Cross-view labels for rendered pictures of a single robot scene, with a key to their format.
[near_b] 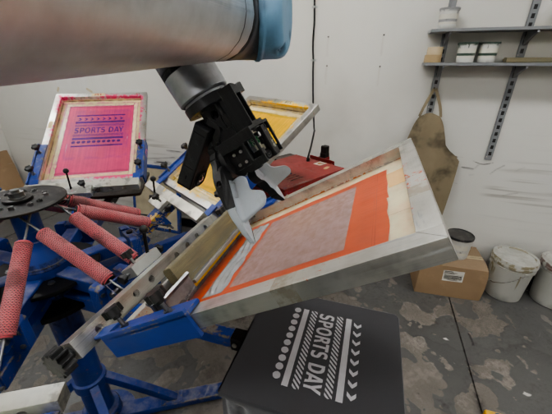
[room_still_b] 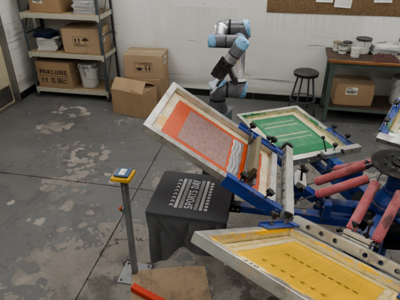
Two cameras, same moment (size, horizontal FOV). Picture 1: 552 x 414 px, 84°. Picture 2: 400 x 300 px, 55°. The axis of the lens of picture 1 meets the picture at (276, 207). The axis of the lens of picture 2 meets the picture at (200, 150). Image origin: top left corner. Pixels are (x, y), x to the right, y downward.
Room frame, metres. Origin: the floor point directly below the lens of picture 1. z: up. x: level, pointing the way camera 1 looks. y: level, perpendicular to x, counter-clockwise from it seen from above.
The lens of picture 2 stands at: (2.58, -0.30, 2.40)
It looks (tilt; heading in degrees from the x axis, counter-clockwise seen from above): 31 degrees down; 174
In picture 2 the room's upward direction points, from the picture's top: straight up
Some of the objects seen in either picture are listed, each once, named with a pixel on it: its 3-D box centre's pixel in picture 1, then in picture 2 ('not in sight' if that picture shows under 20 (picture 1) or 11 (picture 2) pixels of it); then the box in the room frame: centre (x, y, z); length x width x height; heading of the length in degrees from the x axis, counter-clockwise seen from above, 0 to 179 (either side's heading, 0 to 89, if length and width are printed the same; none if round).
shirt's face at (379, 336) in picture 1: (319, 348); (193, 194); (0.67, -0.13, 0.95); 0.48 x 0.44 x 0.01; 73
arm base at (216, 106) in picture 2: not in sight; (217, 103); (0.00, 0.11, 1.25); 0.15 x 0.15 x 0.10
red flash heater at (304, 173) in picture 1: (292, 175); not in sight; (1.96, -0.12, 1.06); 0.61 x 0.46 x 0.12; 133
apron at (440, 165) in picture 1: (422, 156); not in sight; (2.38, -1.18, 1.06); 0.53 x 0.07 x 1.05; 73
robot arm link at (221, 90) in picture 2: not in sight; (218, 88); (0.00, 0.12, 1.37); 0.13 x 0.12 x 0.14; 78
